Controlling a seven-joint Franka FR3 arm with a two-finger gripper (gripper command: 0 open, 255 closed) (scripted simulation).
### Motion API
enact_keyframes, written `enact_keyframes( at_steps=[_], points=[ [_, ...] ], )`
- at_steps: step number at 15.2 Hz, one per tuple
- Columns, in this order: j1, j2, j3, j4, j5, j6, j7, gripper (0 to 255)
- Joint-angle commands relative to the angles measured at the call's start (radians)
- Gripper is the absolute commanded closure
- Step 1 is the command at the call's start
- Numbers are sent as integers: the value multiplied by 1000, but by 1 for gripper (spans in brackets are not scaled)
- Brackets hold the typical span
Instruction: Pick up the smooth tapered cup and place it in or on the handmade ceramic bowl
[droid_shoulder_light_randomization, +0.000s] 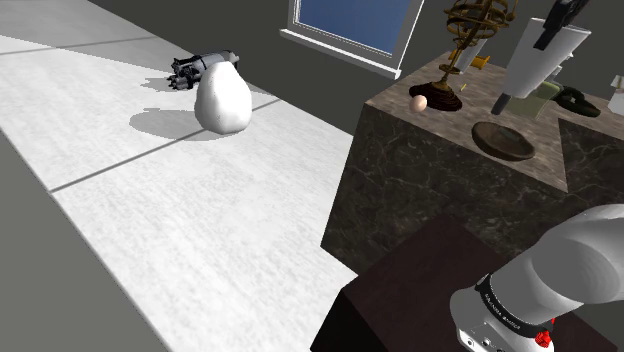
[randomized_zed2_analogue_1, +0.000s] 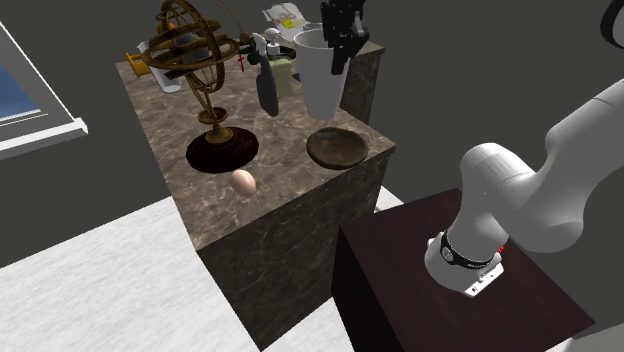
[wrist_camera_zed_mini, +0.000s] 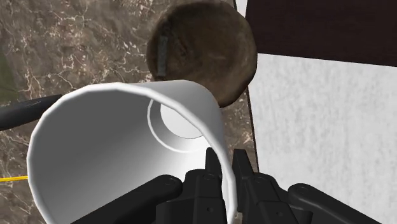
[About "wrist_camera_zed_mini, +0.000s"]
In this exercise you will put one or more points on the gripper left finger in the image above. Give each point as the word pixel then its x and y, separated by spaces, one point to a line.
pixel 198 192

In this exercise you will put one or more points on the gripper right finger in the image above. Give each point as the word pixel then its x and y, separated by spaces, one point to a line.
pixel 263 195

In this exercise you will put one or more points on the white cup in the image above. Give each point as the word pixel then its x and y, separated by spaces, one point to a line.
pixel 124 145

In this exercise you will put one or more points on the brown round lumpy object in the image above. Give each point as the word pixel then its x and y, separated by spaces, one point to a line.
pixel 204 46

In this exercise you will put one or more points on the dark brown furniture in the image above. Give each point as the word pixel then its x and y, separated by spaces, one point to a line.
pixel 322 28

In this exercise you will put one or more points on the yellow thin stick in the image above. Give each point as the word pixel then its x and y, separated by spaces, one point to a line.
pixel 12 178

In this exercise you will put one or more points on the black rod-shaped object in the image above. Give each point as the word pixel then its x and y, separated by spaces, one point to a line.
pixel 21 111

